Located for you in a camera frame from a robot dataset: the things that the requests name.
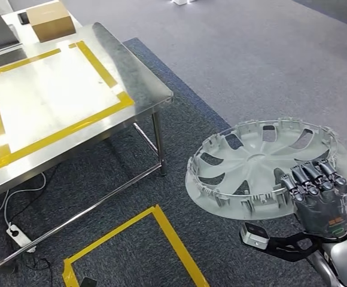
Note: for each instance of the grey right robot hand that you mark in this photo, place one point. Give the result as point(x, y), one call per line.
point(323, 210)

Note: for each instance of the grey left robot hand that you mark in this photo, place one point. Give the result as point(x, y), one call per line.
point(89, 283)

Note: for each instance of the grey plastic hubcap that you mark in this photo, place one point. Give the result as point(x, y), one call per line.
point(251, 166)

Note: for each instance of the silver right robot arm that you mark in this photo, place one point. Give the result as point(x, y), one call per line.
point(344, 257)

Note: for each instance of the steel workbench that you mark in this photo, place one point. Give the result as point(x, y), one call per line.
point(125, 71)

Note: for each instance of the white power strip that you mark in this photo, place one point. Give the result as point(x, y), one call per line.
point(17, 235)

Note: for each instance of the white office desk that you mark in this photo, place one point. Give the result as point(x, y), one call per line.
point(23, 34)

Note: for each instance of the brown cardboard box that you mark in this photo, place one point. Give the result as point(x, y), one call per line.
point(51, 22)

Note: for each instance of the black smartphone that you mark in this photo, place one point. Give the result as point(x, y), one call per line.
point(23, 17)

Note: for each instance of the black camera bracket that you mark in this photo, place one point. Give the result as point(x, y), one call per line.
point(290, 247)

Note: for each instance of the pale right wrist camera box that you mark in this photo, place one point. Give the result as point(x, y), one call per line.
point(254, 236)

